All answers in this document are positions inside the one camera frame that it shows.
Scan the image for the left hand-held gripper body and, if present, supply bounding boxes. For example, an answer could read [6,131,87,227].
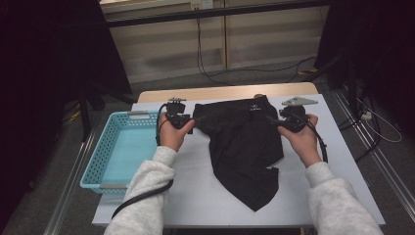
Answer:
[164,96,194,135]

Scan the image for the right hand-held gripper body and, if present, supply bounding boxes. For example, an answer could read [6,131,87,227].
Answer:
[278,96,319,133]

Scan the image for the black shorts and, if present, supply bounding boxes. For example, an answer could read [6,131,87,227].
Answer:
[192,94,285,212]

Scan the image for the light blue plastic basket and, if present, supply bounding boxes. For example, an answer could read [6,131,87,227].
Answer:
[79,110,164,196]

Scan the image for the person's left hand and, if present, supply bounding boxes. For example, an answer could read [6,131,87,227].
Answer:
[158,112,196,152]

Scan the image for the person's right hand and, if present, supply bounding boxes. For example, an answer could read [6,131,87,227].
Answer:
[277,113,322,168]

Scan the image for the black stand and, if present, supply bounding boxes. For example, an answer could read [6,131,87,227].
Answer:
[77,84,138,143]
[306,53,360,116]

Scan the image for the white table mat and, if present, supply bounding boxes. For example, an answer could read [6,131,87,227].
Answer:
[92,93,386,228]

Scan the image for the black horizontal bar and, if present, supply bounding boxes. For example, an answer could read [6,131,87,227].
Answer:
[106,0,331,28]

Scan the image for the black curtain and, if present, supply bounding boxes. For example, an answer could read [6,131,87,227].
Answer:
[314,0,415,138]
[0,0,133,229]

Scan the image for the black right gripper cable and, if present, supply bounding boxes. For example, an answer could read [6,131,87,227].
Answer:
[304,112,329,164]

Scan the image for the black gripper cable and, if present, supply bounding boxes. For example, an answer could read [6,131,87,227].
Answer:
[111,103,174,219]
[304,112,329,164]

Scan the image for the black wall cable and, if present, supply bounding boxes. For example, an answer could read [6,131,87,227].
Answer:
[195,18,317,86]

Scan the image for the black floor cable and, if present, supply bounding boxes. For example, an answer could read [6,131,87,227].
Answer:
[337,87,383,163]

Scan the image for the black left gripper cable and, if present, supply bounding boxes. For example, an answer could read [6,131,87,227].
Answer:
[111,103,174,219]

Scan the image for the white floor cable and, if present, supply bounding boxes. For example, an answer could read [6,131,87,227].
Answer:
[356,97,403,144]

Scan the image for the white wall socket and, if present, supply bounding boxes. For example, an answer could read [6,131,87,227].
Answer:
[190,0,214,10]

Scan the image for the metal floor rail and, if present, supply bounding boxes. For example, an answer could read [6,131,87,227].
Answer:
[332,89,415,223]
[43,130,97,235]

